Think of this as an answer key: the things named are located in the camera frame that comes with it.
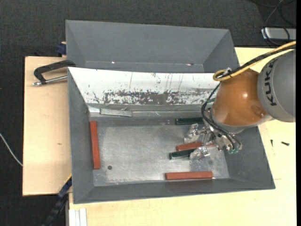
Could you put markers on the grey metal bin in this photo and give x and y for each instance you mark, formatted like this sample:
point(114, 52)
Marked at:
point(145, 43)

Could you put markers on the pale wood flat board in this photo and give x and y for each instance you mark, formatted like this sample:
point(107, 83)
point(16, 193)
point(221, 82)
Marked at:
point(45, 131)

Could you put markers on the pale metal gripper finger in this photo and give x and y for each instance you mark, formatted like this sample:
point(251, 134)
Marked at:
point(202, 152)
point(194, 135)

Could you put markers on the dark green flat block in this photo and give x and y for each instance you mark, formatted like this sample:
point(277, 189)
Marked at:
point(189, 121)
point(179, 154)

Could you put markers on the small black screw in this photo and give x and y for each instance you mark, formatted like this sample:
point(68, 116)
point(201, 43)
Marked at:
point(285, 143)

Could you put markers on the red-brown flat block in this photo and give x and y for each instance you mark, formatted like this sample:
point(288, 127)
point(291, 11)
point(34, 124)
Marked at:
point(188, 146)
point(188, 175)
point(95, 145)

